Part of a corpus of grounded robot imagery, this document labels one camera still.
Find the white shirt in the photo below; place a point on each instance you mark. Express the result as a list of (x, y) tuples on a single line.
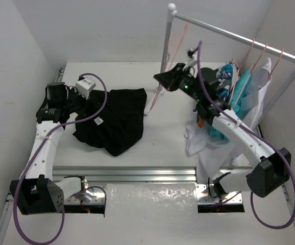
[(211, 148)]

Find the aluminium rail frame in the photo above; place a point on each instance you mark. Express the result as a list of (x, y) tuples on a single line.
[(150, 193)]

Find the teal shirt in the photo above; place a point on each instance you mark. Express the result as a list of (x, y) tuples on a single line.
[(239, 84)]

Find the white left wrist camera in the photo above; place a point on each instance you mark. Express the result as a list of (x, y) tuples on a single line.
[(85, 86)]

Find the black shirt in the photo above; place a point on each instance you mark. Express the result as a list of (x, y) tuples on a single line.
[(119, 125)]

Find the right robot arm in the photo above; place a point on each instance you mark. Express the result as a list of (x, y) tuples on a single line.
[(270, 166)]

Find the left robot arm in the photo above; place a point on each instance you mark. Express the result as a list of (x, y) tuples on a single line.
[(38, 193)]

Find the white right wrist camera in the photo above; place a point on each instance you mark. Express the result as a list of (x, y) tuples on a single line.
[(192, 57)]

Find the white clothes rack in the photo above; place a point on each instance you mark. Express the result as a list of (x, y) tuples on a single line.
[(172, 13)]

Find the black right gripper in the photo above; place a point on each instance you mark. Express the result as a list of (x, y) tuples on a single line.
[(170, 79)]

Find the colourful patterned shirt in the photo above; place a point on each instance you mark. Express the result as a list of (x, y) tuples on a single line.
[(226, 75)]

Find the pink wire hanger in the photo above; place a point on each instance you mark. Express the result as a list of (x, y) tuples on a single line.
[(171, 55), (274, 67), (250, 73), (238, 71)]

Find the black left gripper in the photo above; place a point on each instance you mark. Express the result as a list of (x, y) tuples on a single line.
[(75, 101)]

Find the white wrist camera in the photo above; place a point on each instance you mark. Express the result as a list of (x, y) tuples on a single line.
[(85, 86), (192, 57)]

